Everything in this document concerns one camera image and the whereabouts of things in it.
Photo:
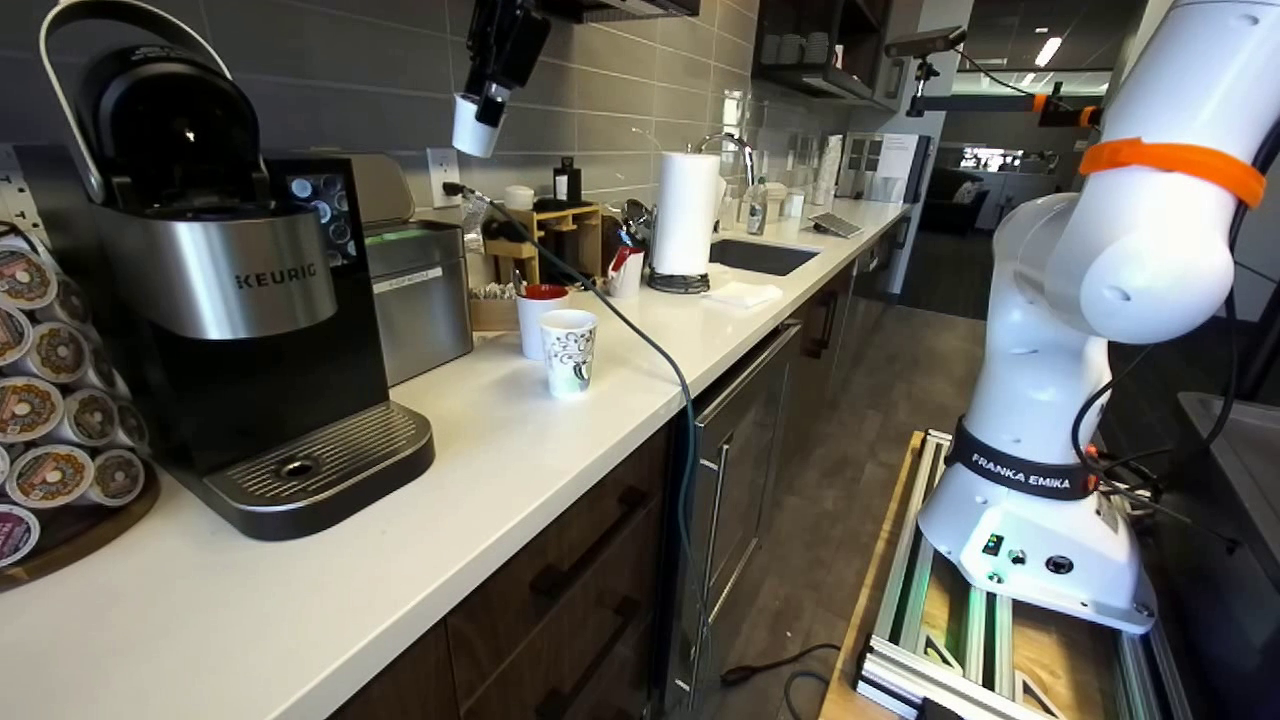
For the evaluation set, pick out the black bottle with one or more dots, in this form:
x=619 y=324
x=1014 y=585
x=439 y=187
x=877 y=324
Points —
x=564 y=181

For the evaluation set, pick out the white wall outlet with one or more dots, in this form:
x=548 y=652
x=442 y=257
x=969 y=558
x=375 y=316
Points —
x=445 y=171

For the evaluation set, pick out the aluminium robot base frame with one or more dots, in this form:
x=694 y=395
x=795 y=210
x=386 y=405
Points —
x=921 y=642

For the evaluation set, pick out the white cup with pens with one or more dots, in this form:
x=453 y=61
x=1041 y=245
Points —
x=625 y=279

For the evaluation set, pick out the coffee pod carousel rack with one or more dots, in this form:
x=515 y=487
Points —
x=80 y=525

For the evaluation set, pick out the wooden countertop organizer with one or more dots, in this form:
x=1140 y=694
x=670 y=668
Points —
x=555 y=223

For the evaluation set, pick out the white printed paper cup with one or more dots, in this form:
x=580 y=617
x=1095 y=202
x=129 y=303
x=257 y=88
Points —
x=570 y=357

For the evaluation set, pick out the small white jar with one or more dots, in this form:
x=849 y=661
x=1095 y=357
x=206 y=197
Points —
x=520 y=197

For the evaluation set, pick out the white paper towel roll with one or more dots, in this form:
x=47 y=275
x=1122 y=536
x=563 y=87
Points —
x=687 y=213

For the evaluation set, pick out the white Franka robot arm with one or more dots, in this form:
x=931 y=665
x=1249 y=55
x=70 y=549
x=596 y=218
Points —
x=1064 y=333

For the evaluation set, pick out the dark wood kitchen cabinet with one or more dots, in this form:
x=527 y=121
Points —
x=587 y=585

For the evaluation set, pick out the stainless steel countertop bin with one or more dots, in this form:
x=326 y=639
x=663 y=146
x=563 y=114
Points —
x=421 y=304

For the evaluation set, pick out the cardboard box of packets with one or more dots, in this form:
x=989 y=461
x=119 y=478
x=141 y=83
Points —
x=491 y=314

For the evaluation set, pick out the black silver Keurig coffee machine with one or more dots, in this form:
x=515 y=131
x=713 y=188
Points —
x=254 y=345

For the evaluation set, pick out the dark kitchen sink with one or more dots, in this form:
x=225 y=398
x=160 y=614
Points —
x=761 y=257

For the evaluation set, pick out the white cup with red rim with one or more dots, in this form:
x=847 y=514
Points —
x=537 y=314

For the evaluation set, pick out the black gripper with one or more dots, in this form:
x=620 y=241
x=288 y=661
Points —
x=509 y=42

